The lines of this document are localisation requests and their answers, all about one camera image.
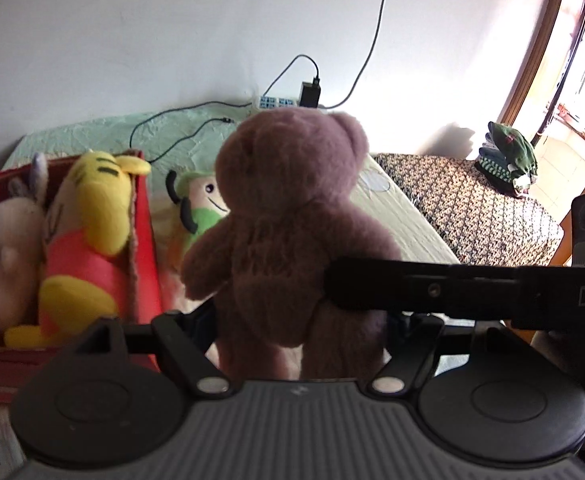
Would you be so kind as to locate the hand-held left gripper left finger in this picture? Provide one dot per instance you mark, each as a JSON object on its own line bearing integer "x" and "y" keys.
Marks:
{"x": 207, "y": 325}

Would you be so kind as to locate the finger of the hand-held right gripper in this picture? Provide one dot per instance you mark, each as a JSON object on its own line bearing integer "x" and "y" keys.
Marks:
{"x": 422, "y": 287}

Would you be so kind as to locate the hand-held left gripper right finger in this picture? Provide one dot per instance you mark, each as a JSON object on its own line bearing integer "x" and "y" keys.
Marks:
{"x": 412, "y": 355}

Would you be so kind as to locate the red cardboard box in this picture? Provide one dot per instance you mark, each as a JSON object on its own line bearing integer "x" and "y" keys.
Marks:
{"x": 145, "y": 260}

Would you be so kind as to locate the green bean plush toy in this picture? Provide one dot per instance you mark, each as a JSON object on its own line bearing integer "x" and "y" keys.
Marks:
{"x": 200, "y": 220}

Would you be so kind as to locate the mauve teddy bear plush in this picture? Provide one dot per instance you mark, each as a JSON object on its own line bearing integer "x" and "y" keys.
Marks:
{"x": 282, "y": 210}

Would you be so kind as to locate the yellow tiger plush toy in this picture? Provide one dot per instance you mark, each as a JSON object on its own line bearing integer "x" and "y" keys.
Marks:
{"x": 92, "y": 210}

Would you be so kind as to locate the white fluffy plush toy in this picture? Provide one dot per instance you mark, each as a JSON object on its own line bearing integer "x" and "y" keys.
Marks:
{"x": 7, "y": 240}

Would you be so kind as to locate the green cartoon bed sheet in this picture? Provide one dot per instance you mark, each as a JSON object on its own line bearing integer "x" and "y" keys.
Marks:
{"x": 412, "y": 220}

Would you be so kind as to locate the stack of folded clothes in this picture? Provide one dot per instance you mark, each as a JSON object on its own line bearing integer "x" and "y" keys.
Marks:
{"x": 507, "y": 160}

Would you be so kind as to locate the black charger adapter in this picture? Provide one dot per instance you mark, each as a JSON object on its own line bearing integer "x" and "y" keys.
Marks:
{"x": 310, "y": 94}

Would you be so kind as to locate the white power strip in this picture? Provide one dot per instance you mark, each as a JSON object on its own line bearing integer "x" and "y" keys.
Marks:
{"x": 277, "y": 102}

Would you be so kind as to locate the wooden door frame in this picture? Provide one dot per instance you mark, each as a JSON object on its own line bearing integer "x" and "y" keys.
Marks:
{"x": 537, "y": 60}

